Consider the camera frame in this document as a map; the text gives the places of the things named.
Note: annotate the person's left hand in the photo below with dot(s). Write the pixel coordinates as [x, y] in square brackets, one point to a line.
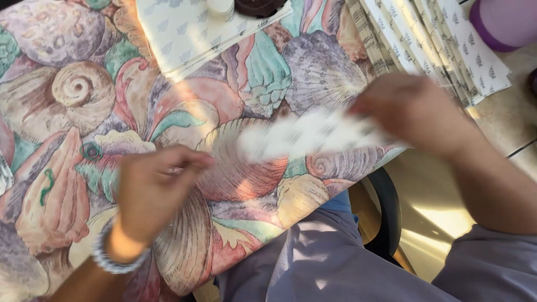
[153, 197]

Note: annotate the person's right hand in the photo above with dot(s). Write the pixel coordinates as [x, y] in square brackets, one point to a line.
[415, 113]

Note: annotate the person's left fingers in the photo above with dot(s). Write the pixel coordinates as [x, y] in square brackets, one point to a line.
[188, 161]

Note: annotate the person's right fingers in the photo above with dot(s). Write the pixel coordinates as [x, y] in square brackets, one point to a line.
[369, 102]

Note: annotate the white printed paper sheet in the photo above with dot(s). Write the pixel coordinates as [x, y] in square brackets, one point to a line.
[306, 132]

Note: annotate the seashell print tablecloth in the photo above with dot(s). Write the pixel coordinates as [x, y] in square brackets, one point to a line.
[126, 126]

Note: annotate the fanned pile of printed papers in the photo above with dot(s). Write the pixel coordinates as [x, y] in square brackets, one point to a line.
[432, 46]

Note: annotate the green rubber band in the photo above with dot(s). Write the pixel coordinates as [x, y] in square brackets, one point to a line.
[47, 186]
[91, 151]

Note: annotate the black chair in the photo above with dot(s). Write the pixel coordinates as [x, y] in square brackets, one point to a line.
[384, 218]

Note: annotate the stack of leaf-print paper sheets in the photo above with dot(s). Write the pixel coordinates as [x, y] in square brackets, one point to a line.
[197, 33]

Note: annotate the dark brown round object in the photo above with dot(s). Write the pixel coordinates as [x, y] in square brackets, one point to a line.
[260, 7]

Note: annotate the purple cylindrical container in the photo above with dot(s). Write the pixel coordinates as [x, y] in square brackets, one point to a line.
[503, 23]

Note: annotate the white round lid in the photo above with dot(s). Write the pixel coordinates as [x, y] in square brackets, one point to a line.
[220, 7]

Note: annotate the person's lavender clothing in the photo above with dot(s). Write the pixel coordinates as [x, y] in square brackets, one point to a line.
[356, 260]

